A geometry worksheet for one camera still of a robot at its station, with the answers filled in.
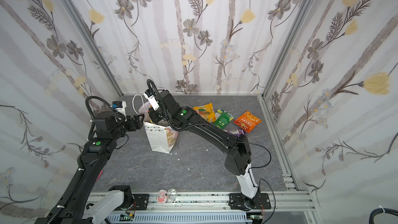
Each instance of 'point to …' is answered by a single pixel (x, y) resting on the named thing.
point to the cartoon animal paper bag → (161, 137)
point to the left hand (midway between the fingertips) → (135, 111)
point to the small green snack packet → (222, 118)
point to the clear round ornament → (172, 194)
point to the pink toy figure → (162, 197)
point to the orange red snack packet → (247, 121)
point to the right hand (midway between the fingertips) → (145, 103)
